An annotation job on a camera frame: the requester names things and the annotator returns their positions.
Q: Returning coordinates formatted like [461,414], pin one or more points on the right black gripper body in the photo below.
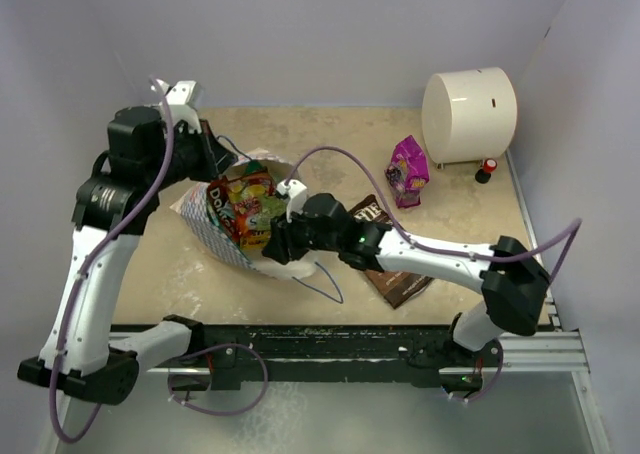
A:
[302,237]

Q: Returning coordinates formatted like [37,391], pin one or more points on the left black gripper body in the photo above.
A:
[192,156]

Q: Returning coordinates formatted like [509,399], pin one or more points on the red Doritos bag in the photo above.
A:
[220,208]

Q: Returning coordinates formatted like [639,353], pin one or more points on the blue checkered paper bag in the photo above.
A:
[192,207]

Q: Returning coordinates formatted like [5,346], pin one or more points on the brown chocolate snack bag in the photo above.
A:
[396,288]

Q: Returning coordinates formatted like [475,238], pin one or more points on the purple snack bag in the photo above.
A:
[407,173]

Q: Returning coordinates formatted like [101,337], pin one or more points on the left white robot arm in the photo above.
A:
[147,153]

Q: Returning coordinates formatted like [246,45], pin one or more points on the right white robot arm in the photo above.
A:
[512,286]

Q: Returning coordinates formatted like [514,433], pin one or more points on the colourful candy bag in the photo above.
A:
[254,203]

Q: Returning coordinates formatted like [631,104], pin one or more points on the red black button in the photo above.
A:
[484,173]

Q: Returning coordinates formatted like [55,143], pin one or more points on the white cylindrical container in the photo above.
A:
[468,115]

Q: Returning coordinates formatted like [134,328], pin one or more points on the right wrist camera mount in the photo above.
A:
[295,193]

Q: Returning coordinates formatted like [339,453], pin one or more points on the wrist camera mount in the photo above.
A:
[179,102]
[295,193]

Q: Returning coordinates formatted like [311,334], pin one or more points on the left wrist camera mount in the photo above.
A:
[179,102]

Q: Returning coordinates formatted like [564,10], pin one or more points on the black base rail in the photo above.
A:
[423,356]

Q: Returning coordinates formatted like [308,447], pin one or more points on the aluminium frame rail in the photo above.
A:
[545,352]

